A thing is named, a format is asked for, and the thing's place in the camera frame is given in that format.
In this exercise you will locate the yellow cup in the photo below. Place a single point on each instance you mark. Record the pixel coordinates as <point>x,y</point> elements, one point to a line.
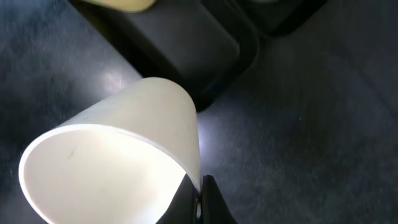
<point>124,4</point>

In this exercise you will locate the white cup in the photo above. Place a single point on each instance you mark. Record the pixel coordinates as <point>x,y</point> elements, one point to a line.
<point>140,115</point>

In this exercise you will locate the black tray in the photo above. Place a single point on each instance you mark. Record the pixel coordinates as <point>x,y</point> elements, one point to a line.
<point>186,46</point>

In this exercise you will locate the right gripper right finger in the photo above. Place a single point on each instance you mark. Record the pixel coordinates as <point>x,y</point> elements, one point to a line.
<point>214,208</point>

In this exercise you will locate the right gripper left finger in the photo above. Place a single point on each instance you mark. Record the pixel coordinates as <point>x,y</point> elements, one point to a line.
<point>183,208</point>

